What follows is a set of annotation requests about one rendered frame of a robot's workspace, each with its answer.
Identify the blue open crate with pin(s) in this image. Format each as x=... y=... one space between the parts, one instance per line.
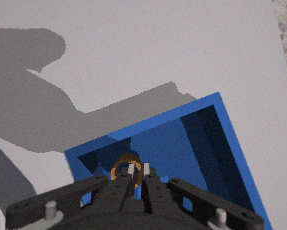
x=195 y=142

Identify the bronze bushing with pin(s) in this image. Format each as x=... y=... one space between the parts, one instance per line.
x=128 y=157

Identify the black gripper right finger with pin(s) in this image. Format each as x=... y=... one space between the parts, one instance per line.
x=214 y=212

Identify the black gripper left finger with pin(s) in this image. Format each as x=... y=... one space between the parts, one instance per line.
x=43 y=211

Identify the grey round turntable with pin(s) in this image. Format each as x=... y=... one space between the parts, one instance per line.
x=14 y=186

